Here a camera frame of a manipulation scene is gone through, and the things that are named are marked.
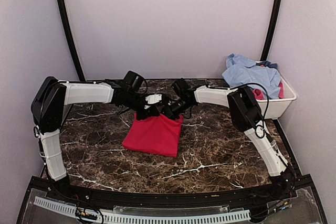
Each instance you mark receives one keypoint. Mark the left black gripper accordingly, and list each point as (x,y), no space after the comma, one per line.
(152,110)

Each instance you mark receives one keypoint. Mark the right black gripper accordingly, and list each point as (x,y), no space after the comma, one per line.
(167,110)

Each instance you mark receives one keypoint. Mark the red t-shirt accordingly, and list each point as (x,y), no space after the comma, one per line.
(157,135)

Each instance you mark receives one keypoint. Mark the light blue shirt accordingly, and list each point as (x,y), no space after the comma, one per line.
(241,70)

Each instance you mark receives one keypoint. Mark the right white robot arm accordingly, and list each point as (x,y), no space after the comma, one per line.
(247,117)

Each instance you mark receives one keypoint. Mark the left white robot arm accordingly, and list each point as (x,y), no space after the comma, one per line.
(48,108)

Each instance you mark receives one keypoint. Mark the white plastic laundry bin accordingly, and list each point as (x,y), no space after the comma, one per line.
(274,108)

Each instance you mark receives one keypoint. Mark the pink garment in bin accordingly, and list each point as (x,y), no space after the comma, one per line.
(277,94)

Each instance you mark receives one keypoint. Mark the dark blue garment in bin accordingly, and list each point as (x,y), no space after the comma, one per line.
(267,64)

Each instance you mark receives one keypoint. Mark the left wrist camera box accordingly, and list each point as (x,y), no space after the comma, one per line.
(133,81)

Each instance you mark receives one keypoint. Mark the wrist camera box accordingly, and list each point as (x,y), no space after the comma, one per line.
(133,81)
(180,86)

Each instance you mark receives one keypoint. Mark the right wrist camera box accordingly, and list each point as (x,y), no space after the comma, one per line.
(180,86)

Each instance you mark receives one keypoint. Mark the white slotted cable duct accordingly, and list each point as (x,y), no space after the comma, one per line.
(121,214)

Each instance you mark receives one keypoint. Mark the left electronics board with wires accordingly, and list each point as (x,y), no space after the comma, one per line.
(86,212)

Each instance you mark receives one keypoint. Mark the electronics board with wires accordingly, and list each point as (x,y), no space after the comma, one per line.
(86,212)
(281,206)

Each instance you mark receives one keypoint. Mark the right electronics board with wires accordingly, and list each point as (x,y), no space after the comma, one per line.
(281,206)

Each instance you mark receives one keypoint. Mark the left black frame post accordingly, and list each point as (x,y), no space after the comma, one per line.
(70,40)

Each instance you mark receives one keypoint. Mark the black frame post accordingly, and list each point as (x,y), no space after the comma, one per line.
(70,40)
(271,30)

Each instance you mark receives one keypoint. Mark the right black frame post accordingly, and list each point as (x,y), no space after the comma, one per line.
(271,30)

